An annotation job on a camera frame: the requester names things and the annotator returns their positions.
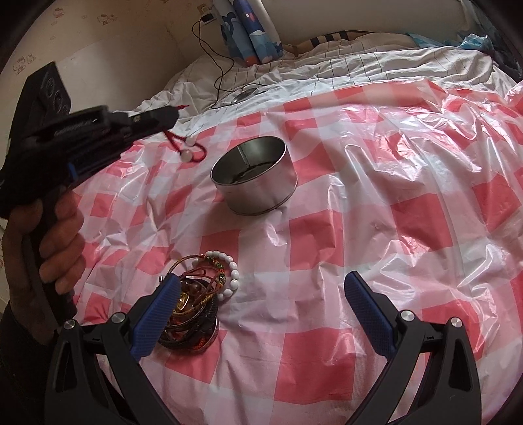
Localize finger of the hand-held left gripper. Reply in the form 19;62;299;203
108;106;180;136

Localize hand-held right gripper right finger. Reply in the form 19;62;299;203
344;272;483;425

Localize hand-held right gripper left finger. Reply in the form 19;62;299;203
44;275;189;425

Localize gold charm bracelet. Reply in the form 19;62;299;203
169;296;197;317

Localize black braided leather bracelet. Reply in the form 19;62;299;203
157;296;220;352

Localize red string bracelet white beads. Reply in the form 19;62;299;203
165;104;207;164

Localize silver bangle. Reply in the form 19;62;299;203
162;321;220;353

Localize red cord bracelet green beads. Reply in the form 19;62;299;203
176;253;227;311

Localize white bead bracelet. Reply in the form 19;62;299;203
204;250;242;301

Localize round metal tin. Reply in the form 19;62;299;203
210;137;300;215

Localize person's left forearm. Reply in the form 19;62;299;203
0;300;56;425

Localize person's left hand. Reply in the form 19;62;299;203
2;194;86;344

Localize red white checked plastic sheet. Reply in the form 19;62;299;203
74;76;523;425

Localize blue cartoon pillow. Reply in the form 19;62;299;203
212;0;283;66

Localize striped pillow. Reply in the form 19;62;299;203
302;30;360;50

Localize white grid quilt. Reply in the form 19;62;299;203
131;41;517;123

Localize beige pillow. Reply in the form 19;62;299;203
347;32;421;52

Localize blue plastic bag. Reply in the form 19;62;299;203
409;30;497;54

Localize dark cloth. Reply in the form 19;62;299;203
478;0;520;76

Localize black charger cable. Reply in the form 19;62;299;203
192;14;262;109

